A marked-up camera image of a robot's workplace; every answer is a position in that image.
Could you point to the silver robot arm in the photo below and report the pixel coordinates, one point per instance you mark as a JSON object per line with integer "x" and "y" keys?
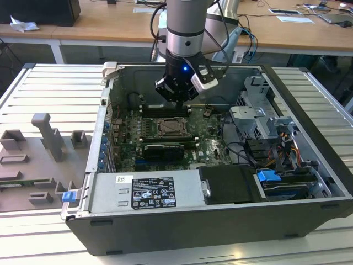
{"x": 186, "y": 22}

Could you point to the black RAM slot white clip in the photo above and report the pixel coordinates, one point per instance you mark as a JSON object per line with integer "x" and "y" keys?
{"x": 160, "y": 106}
{"x": 160, "y": 112}

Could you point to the metal CPU socket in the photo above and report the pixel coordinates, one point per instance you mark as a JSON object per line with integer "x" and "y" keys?
{"x": 190, "y": 132}

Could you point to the blue expansion slot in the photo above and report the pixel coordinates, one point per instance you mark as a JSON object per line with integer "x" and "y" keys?
{"x": 139, "y": 160}

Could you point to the round coin battery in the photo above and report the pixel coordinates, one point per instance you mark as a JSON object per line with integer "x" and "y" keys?
{"x": 207, "y": 112}

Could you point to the green motherboard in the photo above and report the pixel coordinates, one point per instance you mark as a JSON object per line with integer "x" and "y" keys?
{"x": 209, "y": 138}

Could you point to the white power adapter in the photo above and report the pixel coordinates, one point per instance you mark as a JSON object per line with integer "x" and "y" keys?
{"x": 238, "y": 58}

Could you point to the pale blue teach pendant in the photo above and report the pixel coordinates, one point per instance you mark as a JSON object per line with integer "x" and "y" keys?
{"x": 231, "y": 41}

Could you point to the grey plastic case latch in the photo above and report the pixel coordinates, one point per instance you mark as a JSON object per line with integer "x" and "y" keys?
{"x": 109, "y": 70}

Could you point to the black graphics card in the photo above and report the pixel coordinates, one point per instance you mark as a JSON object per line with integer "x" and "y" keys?
{"x": 165, "y": 153}

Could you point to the metal disk bay cage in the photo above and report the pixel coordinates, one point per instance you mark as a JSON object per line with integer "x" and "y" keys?
{"x": 248, "y": 121}

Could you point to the wooden desk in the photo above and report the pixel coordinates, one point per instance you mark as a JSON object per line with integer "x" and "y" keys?
{"x": 110, "y": 27}

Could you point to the blue expansion card clip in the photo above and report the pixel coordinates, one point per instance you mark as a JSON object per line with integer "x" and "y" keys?
{"x": 101, "y": 166}
{"x": 102, "y": 158}
{"x": 104, "y": 143}
{"x": 103, "y": 151}

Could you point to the white framed desk port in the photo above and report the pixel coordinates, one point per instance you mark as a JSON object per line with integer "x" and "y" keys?
{"x": 284, "y": 11}

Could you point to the hard disk blue carrier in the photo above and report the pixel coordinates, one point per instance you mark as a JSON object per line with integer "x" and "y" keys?
{"x": 268, "y": 176}

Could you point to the silver power supply unit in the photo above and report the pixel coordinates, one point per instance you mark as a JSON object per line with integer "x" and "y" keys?
{"x": 110, "y": 193}

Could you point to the white paper sheet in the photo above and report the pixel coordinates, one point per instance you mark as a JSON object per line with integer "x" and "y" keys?
{"x": 296, "y": 19}

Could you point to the black open PC case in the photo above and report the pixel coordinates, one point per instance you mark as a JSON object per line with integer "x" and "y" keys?
{"x": 193, "y": 234}

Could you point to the black box on desk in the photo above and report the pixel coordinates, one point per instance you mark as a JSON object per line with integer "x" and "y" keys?
{"x": 41, "y": 12}

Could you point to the blue plastic latch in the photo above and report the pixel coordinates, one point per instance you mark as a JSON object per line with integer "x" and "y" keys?
{"x": 69, "y": 197}

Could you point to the crumpled white paper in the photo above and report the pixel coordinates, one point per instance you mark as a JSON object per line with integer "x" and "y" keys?
{"x": 23, "y": 25}

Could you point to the grey parts rack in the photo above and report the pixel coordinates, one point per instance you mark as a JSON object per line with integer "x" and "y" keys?
{"x": 27, "y": 154}

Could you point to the grey laptop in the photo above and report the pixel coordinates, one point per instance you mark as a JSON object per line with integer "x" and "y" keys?
{"x": 335, "y": 17}

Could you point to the black computer mouse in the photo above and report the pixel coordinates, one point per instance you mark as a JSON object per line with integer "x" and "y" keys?
{"x": 343, "y": 24}

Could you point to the green RAM stick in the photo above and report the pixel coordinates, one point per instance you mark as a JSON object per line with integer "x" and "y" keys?
{"x": 16, "y": 182}

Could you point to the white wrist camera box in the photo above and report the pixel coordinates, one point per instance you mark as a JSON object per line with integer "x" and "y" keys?
{"x": 205, "y": 84}

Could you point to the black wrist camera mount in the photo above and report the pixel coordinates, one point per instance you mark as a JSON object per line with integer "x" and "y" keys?
{"x": 205, "y": 66}

